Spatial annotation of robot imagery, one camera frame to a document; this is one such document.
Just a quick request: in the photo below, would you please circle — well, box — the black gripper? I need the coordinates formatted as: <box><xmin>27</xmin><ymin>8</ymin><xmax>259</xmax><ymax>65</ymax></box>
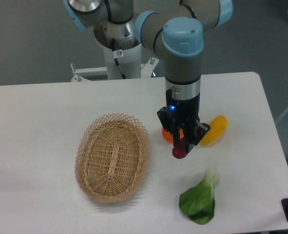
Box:
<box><xmin>157</xmin><ymin>88</ymin><xmax>211</xmax><ymax>154</ymax></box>

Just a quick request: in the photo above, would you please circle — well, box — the purple sweet potato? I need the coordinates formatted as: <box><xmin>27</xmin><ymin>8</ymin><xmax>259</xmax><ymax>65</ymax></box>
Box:
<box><xmin>172</xmin><ymin>137</ymin><xmax>190</xmax><ymax>159</ymax></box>

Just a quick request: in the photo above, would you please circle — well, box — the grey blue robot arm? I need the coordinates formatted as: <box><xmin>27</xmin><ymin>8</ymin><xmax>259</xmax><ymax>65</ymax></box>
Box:
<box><xmin>64</xmin><ymin>0</ymin><xmax>233</xmax><ymax>159</ymax></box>

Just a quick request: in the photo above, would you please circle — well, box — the woven wicker basket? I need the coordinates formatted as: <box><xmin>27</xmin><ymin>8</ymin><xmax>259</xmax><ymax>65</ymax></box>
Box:
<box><xmin>75</xmin><ymin>113</ymin><xmax>150</xmax><ymax>203</ymax></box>

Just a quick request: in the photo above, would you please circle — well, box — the orange fruit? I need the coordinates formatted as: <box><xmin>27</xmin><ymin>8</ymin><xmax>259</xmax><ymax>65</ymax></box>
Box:
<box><xmin>162</xmin><ymin>128</ymin><xmax>184</xmax><ymax>143</ymax></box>

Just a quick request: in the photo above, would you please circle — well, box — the yellow mango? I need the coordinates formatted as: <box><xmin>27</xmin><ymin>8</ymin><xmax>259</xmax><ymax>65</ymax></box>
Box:
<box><xmin>200</xmin><ymin>115</ymin><xmax>228</xmax><ymax>147</ymax></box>

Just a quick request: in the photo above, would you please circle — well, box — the green bok choy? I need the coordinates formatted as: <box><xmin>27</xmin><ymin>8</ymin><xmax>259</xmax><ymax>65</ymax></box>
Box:
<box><xmin>179</xmin><ymin>168</ymin><xmax>220</xmax><ymax>225</ymax></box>

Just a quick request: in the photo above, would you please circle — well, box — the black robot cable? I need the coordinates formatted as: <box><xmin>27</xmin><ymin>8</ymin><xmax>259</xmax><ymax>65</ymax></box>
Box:
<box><xmin>110</xmin><ymin>39</ymin><xmax>127</xmax><ymax>79</ymax></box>

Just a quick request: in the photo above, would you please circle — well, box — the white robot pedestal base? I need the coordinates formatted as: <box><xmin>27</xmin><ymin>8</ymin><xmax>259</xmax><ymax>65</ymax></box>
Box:
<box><xmin>71</xmin><ymin>17</ymin><xmax>159</xmax><ymax>82</ymax></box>

